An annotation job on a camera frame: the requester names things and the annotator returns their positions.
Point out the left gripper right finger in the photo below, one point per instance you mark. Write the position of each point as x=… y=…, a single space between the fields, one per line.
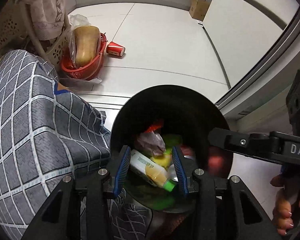
x=180 y=166

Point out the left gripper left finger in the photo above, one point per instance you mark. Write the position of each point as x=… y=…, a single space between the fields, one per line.
x=122 y=169

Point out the juice bottle green cap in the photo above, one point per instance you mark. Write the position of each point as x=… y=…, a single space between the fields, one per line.
x=150 y=171

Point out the person right hand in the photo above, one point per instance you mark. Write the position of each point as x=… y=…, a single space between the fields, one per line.
x=286 y=213

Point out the clear plastic wrapper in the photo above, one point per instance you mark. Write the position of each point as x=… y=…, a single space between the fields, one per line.
x=150 y=144

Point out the black trash bin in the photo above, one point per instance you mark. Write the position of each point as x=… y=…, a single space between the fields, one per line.
x=185 y=117

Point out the red snack bag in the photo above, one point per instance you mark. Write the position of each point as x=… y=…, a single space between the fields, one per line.
x=154 y=127

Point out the grey checked tablecloth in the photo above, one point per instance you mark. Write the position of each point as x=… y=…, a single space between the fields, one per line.
x=57 y=170

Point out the red plastic basket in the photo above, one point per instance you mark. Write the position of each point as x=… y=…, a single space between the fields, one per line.
x=89 y=71

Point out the white refrigerator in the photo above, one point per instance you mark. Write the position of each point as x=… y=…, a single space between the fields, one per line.
x=258 y=45

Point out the red paper cup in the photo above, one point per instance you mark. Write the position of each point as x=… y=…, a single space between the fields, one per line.
x=115 y=49

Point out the butternut squash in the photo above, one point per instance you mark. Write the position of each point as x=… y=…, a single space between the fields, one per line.
x=86 y=44

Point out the cardboard box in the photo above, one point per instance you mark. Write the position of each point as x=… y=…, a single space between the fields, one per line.
x=198 y=9

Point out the wooden shelf rack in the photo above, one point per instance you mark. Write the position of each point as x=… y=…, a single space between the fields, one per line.
x=19 y=31

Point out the patterned cloth towel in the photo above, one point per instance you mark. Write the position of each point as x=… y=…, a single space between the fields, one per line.
x=47 y=17

